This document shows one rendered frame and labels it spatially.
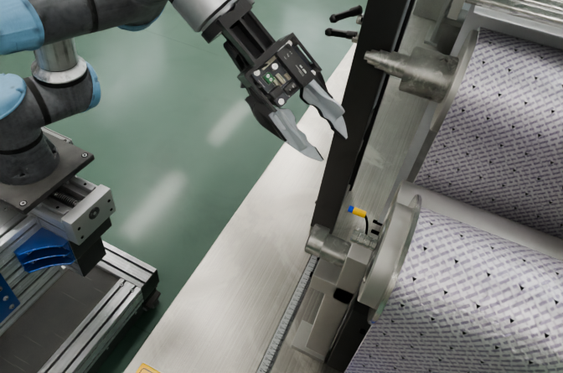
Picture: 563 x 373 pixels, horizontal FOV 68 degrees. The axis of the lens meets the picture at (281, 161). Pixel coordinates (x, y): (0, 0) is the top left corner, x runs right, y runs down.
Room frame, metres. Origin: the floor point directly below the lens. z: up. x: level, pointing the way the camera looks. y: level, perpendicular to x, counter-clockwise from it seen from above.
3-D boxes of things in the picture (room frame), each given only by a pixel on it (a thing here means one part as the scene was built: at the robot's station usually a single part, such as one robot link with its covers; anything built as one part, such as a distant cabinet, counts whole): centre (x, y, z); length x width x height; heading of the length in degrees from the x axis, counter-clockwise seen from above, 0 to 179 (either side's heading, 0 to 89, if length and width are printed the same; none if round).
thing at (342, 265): (0.32, -0.10, 1.05); 0.06 x 0.05 x 0.31; 72
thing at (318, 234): (0.33, -0.06, 1.18); 0.04 x 0.02 x 0.04; 162
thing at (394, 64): (0.54, -0.12, 1.33); 0.06 x 0.03 x 0.03; 72
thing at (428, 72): (0.52, -0.18, 1.33); 0.06 x 0.06 x 0.06; 72
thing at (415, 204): (0.27, -0.14, 1.25); 0.15 x 0.01 x 0.15; 162
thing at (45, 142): (0.70, 0.64, 0.87); 0.15 x 0.15 x 0.10
